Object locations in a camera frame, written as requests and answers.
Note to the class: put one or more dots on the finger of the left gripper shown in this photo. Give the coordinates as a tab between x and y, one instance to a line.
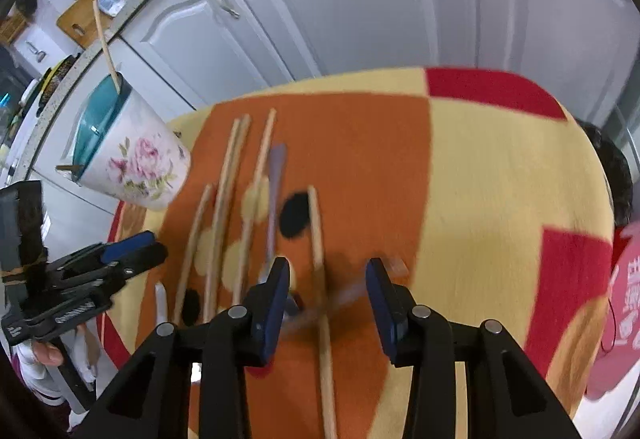
127	246
135	263

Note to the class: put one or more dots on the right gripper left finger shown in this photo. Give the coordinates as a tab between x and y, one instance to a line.
150	396

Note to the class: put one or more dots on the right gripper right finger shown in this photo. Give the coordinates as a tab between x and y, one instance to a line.
505	395

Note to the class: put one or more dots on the white plastic spoon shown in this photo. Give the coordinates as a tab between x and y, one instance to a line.
161	307

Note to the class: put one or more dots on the floral utensil holder cup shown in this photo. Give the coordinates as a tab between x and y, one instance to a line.
123	149

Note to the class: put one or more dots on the wooden chopstick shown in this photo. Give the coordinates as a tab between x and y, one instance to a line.
233	170
326	384
248	220
221	191
104	45
188	256

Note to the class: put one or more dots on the metal spoon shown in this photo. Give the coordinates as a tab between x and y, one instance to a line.
276	163

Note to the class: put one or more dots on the left gloved hand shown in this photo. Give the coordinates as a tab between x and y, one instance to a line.
31	359

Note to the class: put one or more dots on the colourful patterned table mat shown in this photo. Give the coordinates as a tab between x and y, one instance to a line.
480	183

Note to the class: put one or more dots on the wooden cutting board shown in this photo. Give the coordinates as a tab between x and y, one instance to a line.
77	22

